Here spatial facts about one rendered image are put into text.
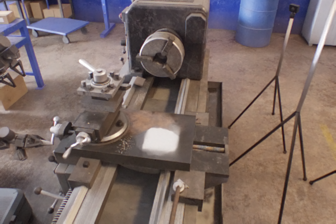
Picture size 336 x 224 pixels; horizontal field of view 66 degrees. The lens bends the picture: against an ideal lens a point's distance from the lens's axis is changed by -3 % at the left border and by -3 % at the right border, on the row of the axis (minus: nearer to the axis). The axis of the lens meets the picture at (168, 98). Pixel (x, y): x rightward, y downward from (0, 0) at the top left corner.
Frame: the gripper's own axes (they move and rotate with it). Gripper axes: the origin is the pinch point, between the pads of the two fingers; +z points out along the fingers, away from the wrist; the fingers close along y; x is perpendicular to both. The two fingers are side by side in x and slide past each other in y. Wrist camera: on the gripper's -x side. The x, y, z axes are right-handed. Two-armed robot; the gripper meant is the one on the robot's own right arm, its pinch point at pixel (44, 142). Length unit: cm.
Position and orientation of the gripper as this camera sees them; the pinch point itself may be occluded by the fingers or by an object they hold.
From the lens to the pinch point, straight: 150.2
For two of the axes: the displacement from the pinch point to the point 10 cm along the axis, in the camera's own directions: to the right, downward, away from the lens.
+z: 9.9, 0.9, -1.3
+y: -1.1, -2.0, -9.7
